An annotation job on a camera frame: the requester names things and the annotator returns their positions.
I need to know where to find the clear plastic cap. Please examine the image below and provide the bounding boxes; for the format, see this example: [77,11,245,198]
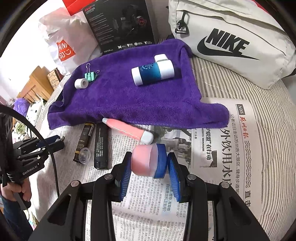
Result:
[78,148,91,165]

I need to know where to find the black rectangular bar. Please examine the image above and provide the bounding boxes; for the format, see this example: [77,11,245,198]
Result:
[94,123,109,170]

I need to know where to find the black gold rectangular box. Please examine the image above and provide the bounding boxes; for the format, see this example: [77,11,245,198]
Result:
[73,123,95,163]

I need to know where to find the pink tube white cap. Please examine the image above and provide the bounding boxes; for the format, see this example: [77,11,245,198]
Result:
[102,118,154,145]

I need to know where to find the white tape roll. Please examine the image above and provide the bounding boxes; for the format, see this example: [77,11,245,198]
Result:
[74,78,89,89]

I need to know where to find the mint green binder clip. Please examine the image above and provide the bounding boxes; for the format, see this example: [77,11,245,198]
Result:
[84,63,100,82]

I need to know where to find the blue white cylinder bottle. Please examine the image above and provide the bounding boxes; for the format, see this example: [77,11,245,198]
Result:
[131,60,175,86]

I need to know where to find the white charger cube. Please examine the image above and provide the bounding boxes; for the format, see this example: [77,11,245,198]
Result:
[154,54,168,62]

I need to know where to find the left hand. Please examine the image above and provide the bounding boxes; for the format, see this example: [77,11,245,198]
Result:
[1,178,32,201]

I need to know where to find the white patterned bedding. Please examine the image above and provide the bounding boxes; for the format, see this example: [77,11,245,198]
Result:
[12,99,47,143]

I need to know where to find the purple plush toy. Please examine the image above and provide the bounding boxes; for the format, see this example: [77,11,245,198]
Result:
[13,98,30,117]

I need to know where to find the newspaper sheet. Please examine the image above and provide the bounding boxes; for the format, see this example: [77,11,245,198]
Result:
[30,97,262,241]

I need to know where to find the patterned book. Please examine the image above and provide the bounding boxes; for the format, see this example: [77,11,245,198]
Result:
[47,68,64,90]

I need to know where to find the purple towel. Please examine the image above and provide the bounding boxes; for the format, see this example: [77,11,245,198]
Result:
[47,39,229,130]

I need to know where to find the striped mattress cover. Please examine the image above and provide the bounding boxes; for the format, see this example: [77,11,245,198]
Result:
[34,37,295,241]

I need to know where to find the white Miniso plastic bag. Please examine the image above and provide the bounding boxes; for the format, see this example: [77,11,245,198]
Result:
[39,8,102,75]

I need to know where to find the red cherry gift bag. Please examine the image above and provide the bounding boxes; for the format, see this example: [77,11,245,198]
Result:
[63,0,95,16]

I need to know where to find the grey Nike waist bag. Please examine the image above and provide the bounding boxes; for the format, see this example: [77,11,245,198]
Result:
[168,1,295,89]

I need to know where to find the black headset box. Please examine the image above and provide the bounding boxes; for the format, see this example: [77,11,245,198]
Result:
[83,0,159,55]

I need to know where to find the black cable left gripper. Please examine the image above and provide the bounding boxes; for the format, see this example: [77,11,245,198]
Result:
[0,104,61,197]

